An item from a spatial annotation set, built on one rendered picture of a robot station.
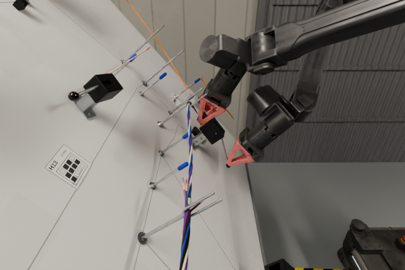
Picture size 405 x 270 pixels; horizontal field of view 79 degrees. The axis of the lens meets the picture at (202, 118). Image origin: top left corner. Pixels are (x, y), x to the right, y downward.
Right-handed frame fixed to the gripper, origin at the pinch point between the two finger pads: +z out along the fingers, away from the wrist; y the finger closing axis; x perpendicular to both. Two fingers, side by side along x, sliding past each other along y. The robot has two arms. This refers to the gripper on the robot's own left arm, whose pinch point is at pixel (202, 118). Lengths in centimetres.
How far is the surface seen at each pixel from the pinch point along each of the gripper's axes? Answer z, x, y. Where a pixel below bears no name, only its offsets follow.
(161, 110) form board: 3.5, -10.3, 1.4
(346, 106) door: -10, 108, -146
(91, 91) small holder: -5.5, -19.1, 25.2
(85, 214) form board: 3.3, -9.3, 37.5
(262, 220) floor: 80, 83, -78
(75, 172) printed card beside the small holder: 1.6, -13.8, 34.0
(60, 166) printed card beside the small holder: 0.9, -15.5, 34.8
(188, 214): -2.2, 2.1, 34.7
